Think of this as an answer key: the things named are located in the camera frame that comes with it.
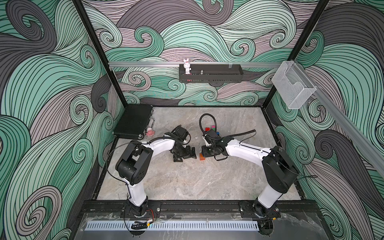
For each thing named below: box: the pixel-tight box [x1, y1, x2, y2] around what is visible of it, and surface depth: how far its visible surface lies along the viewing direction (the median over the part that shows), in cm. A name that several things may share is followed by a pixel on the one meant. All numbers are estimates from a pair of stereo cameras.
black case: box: [112, 104, 153, 139], surface depth 106 cm
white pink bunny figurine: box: [183, 58, 192, 75], surface depth 92 cm
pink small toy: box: [146, 127, 155, 137], surface depth 103 cm
